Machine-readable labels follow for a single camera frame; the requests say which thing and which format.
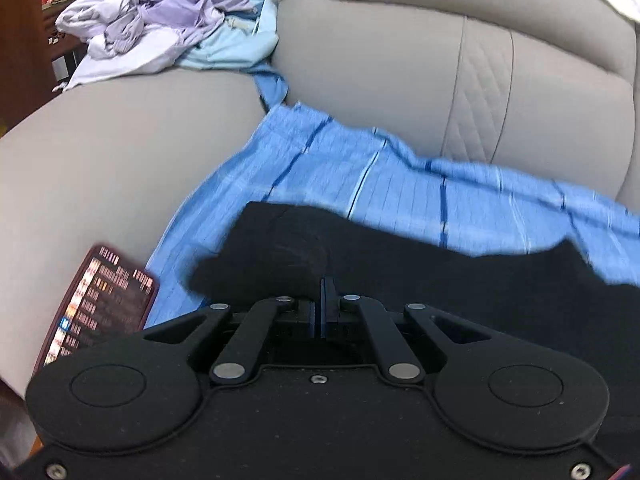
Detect lavender white crumpled clothes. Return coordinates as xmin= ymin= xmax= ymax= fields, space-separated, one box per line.
xmin=55 ymin=0 xmax=256 ymax=90

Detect blue plaid bed sheet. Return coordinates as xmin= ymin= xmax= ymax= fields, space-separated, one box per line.
xmin=146 ymin=104 xmax=639 ymax=326

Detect smartphone with maroon case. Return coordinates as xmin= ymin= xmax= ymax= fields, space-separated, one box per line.
xmin=34 ymin=243 xmax=160 ymax=372

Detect beige padded headboard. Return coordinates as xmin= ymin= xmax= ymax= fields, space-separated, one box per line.
xmin=1 ymin=0 xmax=639 ymax=392

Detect black pants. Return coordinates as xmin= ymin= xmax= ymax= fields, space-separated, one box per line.
xmin=186 ymin=203 xmax=639 ymax=436

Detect light blue folded garment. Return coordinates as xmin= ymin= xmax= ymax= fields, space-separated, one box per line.
xmin=176 ymin=0 xmax=279 ymax=74

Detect brown wooden furniture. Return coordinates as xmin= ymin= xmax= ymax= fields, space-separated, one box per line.
xmin=0 ymin=0 xmax=87 ymax=132

